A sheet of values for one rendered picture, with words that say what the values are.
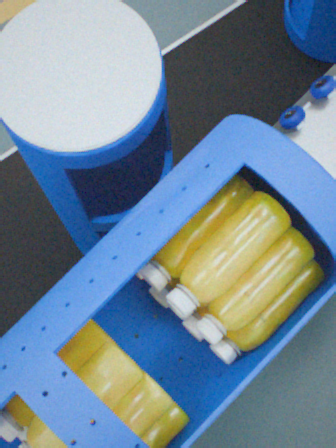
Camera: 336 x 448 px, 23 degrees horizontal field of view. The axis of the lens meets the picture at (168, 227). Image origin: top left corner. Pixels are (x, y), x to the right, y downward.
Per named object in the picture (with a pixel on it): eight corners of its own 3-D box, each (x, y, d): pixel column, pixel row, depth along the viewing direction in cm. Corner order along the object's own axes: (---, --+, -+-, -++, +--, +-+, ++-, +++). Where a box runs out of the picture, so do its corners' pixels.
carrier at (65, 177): (52, 246, 216) (152, 287, 212) (-44, 117, 131) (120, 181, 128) (96, 150, 222) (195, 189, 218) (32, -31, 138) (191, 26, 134)
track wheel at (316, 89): (342, 82, 136) (336, 73, 135) (324, 101, 135) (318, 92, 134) (326, 81, 140) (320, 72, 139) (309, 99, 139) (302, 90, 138)
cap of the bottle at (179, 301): (198, 308, 109) (188, 318, 108) (193, 307, 113) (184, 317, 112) (177, 287, 108) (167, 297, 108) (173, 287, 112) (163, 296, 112)
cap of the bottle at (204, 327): (220, 336, 116) (211, 345, 116) (200, 316, 116) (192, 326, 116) (226, 337, 112) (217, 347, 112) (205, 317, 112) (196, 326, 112)
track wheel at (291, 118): (312, 113, 135) (305, 104, 134) (293, 132, 134) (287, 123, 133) (297, 111, 139) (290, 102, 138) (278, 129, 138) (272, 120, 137)
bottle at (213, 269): (299, 222, 110) (207, 317, 107) (285, 226, 117) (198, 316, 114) (263, 185, 110) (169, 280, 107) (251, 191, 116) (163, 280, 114)
